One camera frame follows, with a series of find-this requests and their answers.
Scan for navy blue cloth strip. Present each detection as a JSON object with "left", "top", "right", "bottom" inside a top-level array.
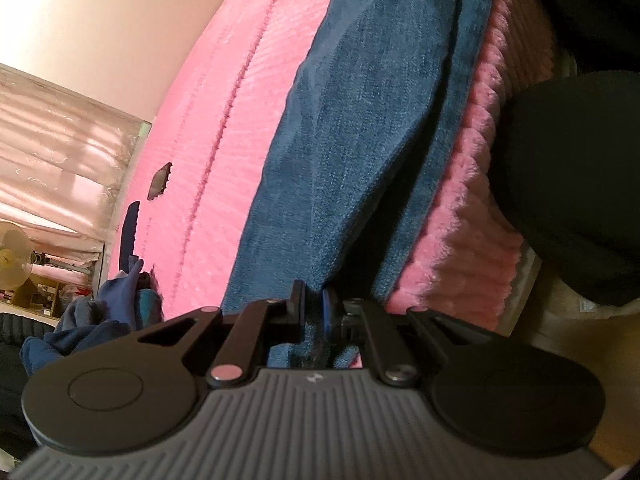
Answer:
[{"left": 117, "top": 200, "right": 142, "bottom": 277}]

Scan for blue denim jeans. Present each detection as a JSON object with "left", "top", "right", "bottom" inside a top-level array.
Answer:
[{"left": 220, "top": 0, "right": 502, "bottom": 370}]

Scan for person's black clothing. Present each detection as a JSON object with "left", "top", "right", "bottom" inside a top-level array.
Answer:
[{"left": 487, "top": 0, "right": 640, "bottom": 308}]

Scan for beige electric fan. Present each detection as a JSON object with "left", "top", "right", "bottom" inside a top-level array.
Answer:
[{"left": 0, "top": 224, "right": 35, "bottom": 292}]

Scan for pink sheer curtain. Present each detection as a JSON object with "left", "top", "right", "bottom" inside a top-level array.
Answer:
[{"left": 0, "top": 63, "right": 153, "bottom": 261}]

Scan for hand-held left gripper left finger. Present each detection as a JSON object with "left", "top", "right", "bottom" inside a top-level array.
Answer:
[{"left": 136, "top": 279, "right": 307, "bottom": 389}]

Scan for dark ribbed cushion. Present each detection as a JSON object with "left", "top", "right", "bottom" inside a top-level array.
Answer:
[{"left": 0, "top": 312, "right": 57, "bottom": 382}]

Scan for small dark grey object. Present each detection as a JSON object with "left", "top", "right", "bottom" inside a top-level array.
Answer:
[{"left": 147, "top": 162, "right": 174, "bottom": 202}]

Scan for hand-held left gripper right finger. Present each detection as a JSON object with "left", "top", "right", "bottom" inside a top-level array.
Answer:
[{"left": 321, "top": 287, "right": 497, "bottom": 389}]

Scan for pile of dark blue clothes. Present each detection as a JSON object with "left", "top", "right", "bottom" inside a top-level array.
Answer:
[{"left": 20, "top": 256, "right": 166, "bottom": 377}]

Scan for cluttered wooden shelf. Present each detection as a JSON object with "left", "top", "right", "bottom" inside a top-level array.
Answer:
[{"left": 0, "top": 249, "right": 101, "bottom": 319}]

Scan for pink plush blanket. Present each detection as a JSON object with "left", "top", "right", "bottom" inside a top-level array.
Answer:
[{"left": 117, "top": 0, "right": 558, "bottom": 337}]

